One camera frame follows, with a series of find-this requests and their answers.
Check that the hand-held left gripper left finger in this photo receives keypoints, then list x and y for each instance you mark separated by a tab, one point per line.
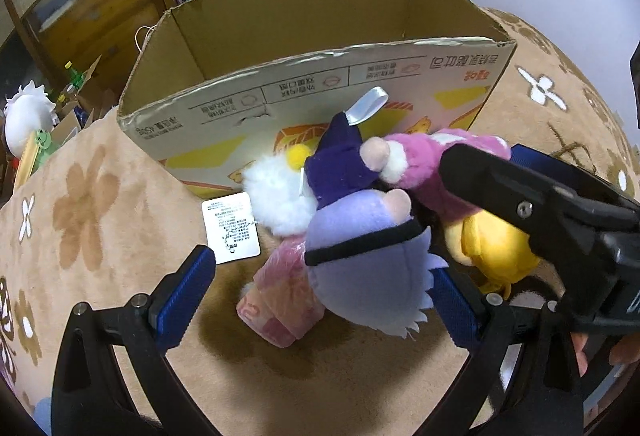
186	290

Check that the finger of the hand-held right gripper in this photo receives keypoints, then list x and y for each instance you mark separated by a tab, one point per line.
537	160
510	196

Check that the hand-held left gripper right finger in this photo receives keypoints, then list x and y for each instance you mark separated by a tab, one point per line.
456	313

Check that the lavender-haired purple plush doll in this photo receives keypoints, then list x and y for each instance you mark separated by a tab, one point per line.
367	261

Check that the large cardboard box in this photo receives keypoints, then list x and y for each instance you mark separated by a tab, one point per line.
310	85

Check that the person's right hand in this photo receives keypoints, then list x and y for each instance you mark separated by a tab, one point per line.
625	351

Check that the yellow plush toy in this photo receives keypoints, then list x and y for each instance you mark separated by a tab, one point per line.
487	246

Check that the white paper tag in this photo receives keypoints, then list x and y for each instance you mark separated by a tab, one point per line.
231	228

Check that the pink patterned plush toy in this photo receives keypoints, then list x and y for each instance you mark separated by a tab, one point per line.
280	301

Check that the white fluffy plush toy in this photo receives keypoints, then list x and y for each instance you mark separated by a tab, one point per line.
280	196

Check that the green frog toy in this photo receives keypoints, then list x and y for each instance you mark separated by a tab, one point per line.
44	143

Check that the small open cardboard box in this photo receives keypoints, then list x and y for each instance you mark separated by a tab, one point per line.
82	108

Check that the white round plush toy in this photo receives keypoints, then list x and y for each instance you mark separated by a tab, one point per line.
27	115

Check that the green bottle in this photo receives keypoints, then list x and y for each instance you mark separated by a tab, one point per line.
75	75

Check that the wooden cabinet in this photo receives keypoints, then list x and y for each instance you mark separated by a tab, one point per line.
85	5

